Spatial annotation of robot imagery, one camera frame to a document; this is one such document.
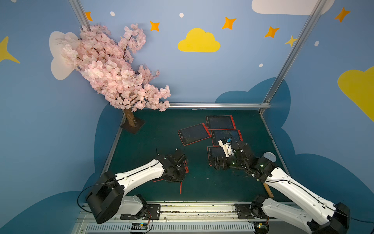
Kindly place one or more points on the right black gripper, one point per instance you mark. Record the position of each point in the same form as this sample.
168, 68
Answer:
223, 162

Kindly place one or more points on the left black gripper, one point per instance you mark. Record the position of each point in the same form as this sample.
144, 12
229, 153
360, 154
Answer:
179, 159

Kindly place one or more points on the colourful scribble red writing tablet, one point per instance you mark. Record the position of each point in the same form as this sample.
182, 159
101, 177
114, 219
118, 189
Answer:
221, 134

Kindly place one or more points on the red stylus pair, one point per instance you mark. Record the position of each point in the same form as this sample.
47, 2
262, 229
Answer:
233, 122

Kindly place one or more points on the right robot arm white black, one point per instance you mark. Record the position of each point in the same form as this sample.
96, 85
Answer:
314, 215

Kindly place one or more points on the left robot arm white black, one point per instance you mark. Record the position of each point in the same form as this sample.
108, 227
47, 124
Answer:
108, 197

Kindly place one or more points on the pink cherry blossom tree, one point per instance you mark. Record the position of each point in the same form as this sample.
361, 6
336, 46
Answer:
106, 65

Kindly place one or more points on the green garden fork wooden handle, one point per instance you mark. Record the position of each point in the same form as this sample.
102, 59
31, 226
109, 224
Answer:
268, 190

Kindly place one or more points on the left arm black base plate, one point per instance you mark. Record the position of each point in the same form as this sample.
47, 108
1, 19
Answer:
150, 211

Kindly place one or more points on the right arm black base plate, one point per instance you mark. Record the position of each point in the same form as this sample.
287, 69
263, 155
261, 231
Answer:
248, 211

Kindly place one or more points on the aluminium back frame bar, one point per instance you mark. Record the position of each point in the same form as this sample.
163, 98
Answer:
219, 105

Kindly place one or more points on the aluminium front rail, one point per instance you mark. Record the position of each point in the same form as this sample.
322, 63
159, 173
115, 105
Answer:
199, 218

